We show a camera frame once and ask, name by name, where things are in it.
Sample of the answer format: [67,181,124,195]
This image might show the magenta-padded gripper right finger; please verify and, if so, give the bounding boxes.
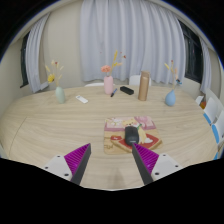
[131,142,183,186]

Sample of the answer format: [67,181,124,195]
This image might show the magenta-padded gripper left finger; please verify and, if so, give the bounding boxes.
[42,143,92,186]

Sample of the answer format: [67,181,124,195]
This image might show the black computer mouse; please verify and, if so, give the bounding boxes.
[124,125,140,147]

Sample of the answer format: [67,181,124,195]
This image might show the white remote control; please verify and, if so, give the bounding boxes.
[75,94,90,105]

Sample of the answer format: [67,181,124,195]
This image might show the blue vase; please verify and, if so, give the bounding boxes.
[164,89,177,107]

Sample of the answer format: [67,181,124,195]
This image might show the pale green vase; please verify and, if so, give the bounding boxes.
[54,85,67,105]

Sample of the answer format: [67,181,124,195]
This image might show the small black case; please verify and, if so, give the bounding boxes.
[119,85,135,96]

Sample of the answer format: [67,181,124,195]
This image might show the tan insulated bottle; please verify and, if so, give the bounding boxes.
[137,70,152,102]

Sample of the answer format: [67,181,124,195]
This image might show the white chair with blue trim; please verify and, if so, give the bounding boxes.
[203,96,224,126]
[210,111,224,160]

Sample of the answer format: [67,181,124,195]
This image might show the pink vase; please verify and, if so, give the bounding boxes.
[103,75,115,96]

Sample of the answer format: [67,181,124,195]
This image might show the yellow dried flower bunch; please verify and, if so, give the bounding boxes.
[44,59,65,88]

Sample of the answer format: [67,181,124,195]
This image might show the beige dried flower sprigs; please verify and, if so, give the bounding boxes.
[163,59,183,92]

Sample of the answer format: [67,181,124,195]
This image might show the narrow white curtain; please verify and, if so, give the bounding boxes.
[25,12,54,94]
[199,38,214,94]

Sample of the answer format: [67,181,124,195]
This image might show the dark window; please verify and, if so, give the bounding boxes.
[179,20,204,84]
[19,31,32,89]

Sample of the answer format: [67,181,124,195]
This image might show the wide white curtain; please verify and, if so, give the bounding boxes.
[79,0,187,86]

